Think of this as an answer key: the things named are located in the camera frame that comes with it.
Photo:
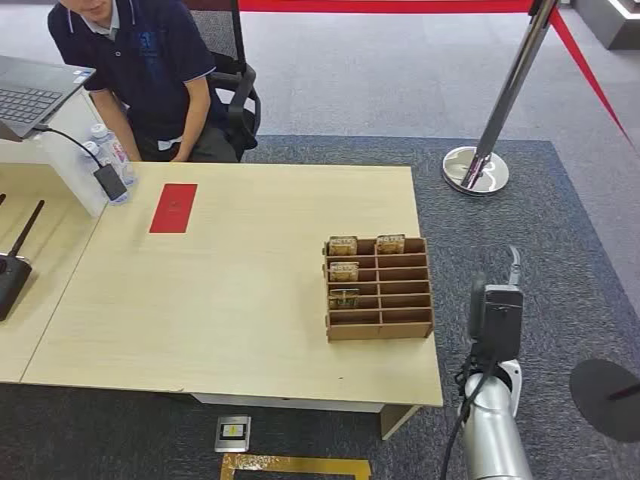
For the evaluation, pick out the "red barrier belt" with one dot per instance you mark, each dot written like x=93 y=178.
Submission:
x=400 y=6
x=575 y=53

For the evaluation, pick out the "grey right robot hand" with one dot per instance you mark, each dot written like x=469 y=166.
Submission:
x=503 y=321

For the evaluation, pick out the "clear water bottle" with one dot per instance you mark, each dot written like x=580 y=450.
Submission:
x=119 y=156
x=91 y=150

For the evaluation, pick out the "black router with antennas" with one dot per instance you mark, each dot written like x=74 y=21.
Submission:
x=12 y=281

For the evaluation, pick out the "red rectangular mat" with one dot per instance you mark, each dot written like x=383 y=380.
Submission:
x=173 y=208

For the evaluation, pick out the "chrome stanchion post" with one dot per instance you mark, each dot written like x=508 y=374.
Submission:
x=505 y=93

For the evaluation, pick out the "yellow floor tape frame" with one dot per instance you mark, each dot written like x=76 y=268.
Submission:
x=295 y=465

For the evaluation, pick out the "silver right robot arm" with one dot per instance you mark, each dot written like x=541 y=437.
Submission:
x=492 y=437

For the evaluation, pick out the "dark grey carpet rug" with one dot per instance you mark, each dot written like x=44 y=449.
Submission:
x=500 y=225

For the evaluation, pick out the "person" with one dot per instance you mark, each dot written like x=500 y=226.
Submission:
x=145 y=66

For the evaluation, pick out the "grey laptop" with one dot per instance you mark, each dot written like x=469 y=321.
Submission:
x=30 y=93

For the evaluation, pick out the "brown wooden card rack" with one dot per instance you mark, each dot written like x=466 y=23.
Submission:
x=400 y=311

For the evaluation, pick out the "yellow hotel key card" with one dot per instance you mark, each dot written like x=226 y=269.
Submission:
x=343 y=246
x=390 y=244
x=344 y=272
x=344 y=299

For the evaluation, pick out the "white laptop riser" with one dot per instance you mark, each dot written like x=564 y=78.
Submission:
x=75 y=175

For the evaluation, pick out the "black round floor disc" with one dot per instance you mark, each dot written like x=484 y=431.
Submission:
x=595 y=404

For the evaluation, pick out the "black power adapter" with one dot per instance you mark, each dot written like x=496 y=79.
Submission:
x=111 y=182

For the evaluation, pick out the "silver floor socket box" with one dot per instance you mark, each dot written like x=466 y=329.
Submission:
x=233 y=434

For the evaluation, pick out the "person's left forearm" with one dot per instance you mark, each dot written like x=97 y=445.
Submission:
x=192 y=122

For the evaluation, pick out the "grey plinth with light strip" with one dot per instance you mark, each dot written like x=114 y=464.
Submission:
x=600 y=23

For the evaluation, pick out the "person's right forearm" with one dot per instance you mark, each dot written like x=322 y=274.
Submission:
x=112 y=126

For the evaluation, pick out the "black office chair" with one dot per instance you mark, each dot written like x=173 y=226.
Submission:
x=240 y=99

